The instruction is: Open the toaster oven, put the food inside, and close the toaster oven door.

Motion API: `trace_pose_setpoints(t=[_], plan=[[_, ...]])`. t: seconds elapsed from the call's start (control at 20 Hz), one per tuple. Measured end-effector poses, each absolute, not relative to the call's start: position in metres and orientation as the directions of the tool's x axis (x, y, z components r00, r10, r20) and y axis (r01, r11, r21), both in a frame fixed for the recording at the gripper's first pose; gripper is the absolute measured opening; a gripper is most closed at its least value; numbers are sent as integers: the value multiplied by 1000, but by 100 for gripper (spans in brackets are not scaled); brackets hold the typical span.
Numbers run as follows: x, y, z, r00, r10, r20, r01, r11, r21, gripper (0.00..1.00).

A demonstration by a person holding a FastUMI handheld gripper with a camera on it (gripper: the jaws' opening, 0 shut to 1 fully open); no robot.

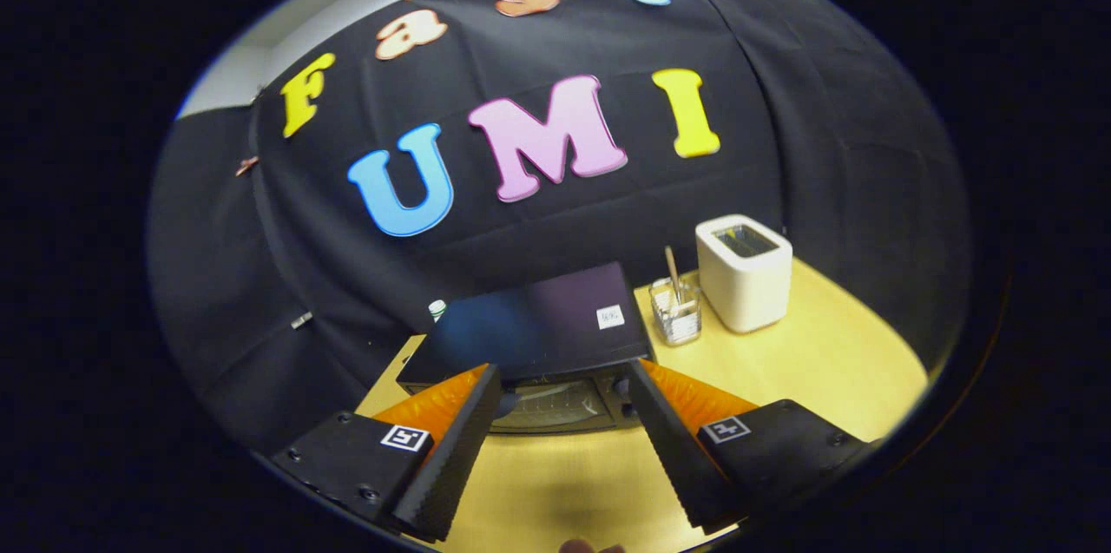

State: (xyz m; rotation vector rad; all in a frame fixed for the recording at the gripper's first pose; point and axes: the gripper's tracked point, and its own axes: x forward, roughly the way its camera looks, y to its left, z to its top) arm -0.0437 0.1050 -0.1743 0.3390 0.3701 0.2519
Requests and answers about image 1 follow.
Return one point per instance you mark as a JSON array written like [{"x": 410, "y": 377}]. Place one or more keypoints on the small white green-capped bottle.
[{"x": 437, "y": 310}]

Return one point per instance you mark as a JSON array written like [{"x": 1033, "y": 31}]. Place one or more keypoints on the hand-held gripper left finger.
[{"x": 456, "y": 457}]

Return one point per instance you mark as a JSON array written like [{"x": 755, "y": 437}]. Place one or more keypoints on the white pop-up toaster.
[{"x": 746, "y": 284}]

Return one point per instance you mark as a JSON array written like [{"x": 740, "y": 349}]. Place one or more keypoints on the silver cloth clip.
[{"x": 301, "y": 320}]

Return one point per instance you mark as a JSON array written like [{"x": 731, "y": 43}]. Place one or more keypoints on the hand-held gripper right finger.
[{"x": 673, "y": 449}]

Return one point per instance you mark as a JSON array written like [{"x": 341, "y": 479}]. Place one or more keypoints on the red cloth clip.
[{"x": 247, "y": 164}]

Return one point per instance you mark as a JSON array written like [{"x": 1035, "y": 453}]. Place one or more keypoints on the wooden stick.
[{"x": 672, "y": 271}]

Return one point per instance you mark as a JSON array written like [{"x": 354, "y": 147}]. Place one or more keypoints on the black toaster oven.
[{"x": 538, "y": 319}]

